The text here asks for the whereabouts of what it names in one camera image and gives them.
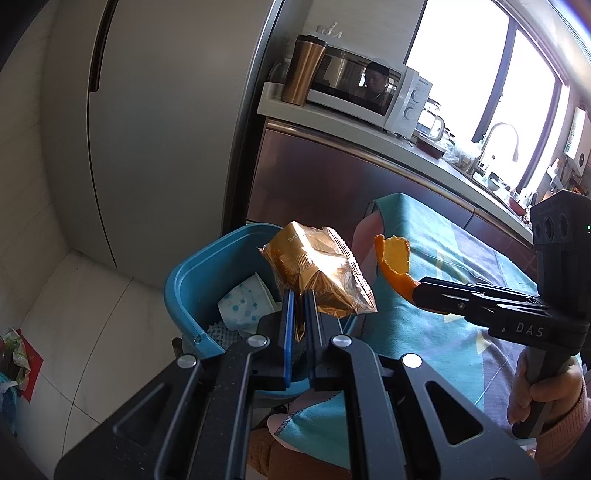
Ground red paper sheet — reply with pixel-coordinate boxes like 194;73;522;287
16;329;44;402

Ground teal and grey printed blanket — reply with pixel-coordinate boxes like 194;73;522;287
277;191;541;472

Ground blue plastic bag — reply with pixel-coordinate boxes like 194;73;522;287
0;381;19;435

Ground clear plastic bag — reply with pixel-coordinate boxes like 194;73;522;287
445;143;478;169

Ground dark red kettle base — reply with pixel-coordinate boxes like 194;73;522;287
416;136;446;160

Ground white microwave oven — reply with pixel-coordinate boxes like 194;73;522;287
305;44;433;138

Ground person's right forearm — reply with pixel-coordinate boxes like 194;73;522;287
538;383;591;472

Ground dark framed window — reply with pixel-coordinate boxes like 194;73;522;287
404;0;566;195

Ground brown base cabinets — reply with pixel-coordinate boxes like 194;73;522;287
245;117;539;282

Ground person's right hand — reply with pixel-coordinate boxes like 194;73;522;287
507;348;585;428

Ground white water heater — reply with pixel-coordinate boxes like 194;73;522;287
564;107;591;174

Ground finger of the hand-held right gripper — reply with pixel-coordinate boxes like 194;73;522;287
413;295;509;325
412;276;541;308

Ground orange peel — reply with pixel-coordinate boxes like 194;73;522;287
373;234;419;305

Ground colourful plastic bag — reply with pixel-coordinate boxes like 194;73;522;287
0;325;31;402

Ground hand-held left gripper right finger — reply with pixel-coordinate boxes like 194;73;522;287
302;290;541;480

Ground steel kitchen faucet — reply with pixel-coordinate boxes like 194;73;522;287
478;122;520;176

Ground gold foil snack wrapper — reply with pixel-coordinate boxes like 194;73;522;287
257;220;378;342

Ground silver refrigerator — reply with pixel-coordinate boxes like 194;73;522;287
41;0;287;273

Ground white dotted paper cup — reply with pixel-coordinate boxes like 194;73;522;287
217;272;282;335

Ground copper travel tumbler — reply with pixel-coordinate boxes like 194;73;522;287
281;35;328;107

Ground glass electric kettle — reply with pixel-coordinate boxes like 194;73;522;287
416;95;446;141

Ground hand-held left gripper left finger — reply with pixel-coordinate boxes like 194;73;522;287
54;288;296;480

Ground white kitchen countertop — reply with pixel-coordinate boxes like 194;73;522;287
256;82;536;245

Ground pink cloth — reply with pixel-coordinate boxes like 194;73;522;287
353;215;384;278

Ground blue plastic bin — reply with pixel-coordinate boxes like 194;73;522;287
165;223;361;402

